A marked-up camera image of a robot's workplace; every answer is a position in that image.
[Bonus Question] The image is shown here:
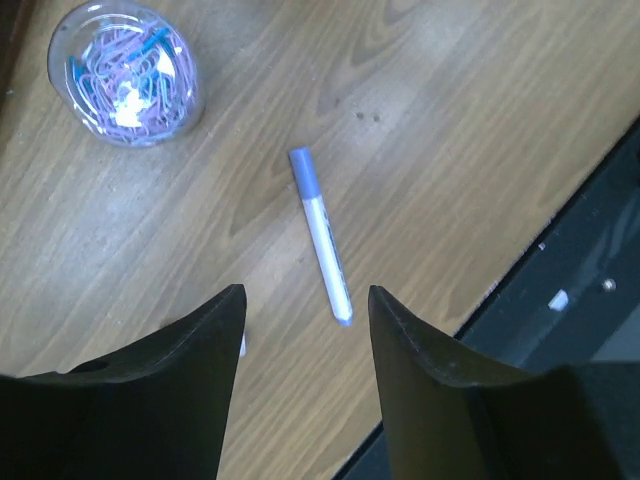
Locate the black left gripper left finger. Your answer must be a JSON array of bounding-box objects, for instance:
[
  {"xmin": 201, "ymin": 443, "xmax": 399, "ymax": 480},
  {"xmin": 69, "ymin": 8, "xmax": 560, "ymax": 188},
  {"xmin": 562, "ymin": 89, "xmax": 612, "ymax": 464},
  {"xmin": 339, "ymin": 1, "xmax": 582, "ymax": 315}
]
[{"xmin": 1, "ymin": 284, "xmax": 247, "ymax": 479}]

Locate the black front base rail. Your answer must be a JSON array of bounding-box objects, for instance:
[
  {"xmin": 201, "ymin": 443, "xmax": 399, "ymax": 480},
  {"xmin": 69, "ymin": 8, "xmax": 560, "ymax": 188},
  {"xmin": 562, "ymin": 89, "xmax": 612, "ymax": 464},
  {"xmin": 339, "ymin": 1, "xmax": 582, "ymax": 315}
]
[{"xmin": 338, "ymin": 126, "xmax": 639, "ymax": 479}]

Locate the clear paper clip jar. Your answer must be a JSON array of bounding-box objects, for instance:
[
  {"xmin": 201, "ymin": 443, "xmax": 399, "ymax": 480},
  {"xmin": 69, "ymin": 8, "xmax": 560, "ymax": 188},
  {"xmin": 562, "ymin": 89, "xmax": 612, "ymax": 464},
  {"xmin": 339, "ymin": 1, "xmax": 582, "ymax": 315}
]
[{"xmin": 47, "ymin": 1, "xmax": 204, "ymax": 148}]

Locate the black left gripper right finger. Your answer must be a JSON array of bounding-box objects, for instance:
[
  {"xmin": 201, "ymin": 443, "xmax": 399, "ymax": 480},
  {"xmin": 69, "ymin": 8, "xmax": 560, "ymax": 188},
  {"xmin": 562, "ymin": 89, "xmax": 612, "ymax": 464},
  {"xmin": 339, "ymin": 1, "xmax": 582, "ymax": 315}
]
[{"xmin": 368, "ymin": 286, "xmax": 639, "ymax": 479}]

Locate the white marker lavender cap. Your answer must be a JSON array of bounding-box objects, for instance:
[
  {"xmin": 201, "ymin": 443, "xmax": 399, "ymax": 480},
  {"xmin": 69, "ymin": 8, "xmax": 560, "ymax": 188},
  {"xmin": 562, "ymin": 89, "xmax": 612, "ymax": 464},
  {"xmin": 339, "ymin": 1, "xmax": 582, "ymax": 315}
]
[{"xmin": 288, "ymin": 147, "xmax": 353, "ymax": 326}]

